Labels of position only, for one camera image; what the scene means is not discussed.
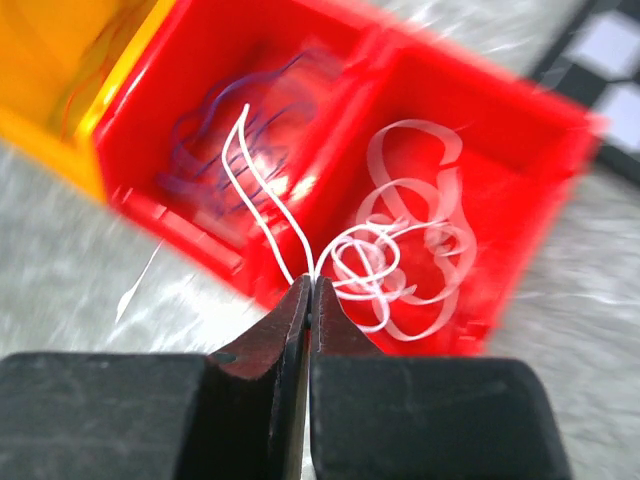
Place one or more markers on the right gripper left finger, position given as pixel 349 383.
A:
pixel 260 394

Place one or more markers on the red bin middle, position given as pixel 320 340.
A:
pixel 200 150

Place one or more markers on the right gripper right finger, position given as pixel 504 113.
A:
pixel 343 392

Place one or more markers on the red bin right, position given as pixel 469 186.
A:
pixel 477 160

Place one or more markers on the yellow plastic bin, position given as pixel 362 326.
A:
pixel 62 64

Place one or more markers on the black white chessboard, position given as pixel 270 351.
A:
pixel 594 61

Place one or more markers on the red bin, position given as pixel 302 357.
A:
pixel 200 150
pixel 477 160

